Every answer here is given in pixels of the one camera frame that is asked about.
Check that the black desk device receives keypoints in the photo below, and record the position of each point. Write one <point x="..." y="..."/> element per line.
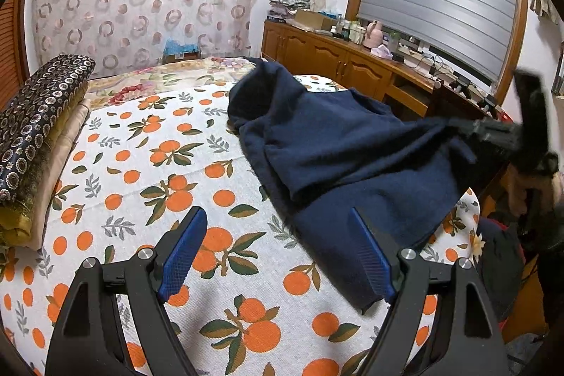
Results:
<point x="462" y="84"/>

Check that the hanging beige cloth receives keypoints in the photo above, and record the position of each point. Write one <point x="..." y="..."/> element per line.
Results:
<point x="544" y="1"/>

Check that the person's right hand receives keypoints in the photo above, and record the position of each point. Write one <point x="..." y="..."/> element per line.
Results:
<point x="535" y="184"/>

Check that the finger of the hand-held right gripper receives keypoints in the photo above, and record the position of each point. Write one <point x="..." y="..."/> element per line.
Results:
<point x="469" y="128"/>

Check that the olive folded cloth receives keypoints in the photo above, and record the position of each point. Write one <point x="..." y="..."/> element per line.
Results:
<point x="17" y="222"/>

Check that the wooden cabinet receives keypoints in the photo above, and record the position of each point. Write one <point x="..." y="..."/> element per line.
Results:
<point x="317" y="50"/>

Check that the person's dark clothing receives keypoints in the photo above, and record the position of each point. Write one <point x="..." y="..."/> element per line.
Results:
<point x="506" y="261"/>

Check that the pink jug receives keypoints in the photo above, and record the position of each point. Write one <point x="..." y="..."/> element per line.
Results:
<point x="373" y="34"/>

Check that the orange fruit print bedsheet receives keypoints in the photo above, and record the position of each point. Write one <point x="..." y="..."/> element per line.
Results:
<point x="132" y="164"/>

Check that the floral bedspread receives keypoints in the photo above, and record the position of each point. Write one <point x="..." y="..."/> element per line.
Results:
<point x="176" y="78"/>

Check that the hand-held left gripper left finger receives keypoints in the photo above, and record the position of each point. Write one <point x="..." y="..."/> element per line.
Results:
<point x="183" y="257"/>

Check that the cardboard box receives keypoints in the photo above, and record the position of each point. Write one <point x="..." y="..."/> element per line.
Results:
<point x="313" y="20"/>

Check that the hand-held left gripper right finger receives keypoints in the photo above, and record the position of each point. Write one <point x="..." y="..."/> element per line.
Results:
<point x="373" y="259"/>

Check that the wooden louvred door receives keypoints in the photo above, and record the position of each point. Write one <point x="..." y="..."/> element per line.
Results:
<point x="15" y="50"/>

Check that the pink crumpled cloth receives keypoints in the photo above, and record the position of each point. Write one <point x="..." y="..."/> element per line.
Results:
<point x="381" y="52"/>

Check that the dark patterned folded quilt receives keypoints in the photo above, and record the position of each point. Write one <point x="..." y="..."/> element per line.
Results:
<point x="39" y="111"/>

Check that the box with blue plastic bag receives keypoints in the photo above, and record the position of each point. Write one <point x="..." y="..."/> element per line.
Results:
<point x="180" y="49"/>

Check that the stack of folded clothes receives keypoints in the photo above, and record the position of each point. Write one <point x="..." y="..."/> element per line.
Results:
<point x="284" y="9"/>

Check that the group of small bottles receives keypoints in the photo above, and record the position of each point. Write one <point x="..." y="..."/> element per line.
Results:
<point x="348" y="30"/>

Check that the navy printed t-shirt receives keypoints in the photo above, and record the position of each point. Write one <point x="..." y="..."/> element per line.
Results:
<point x="352" y="164"/>

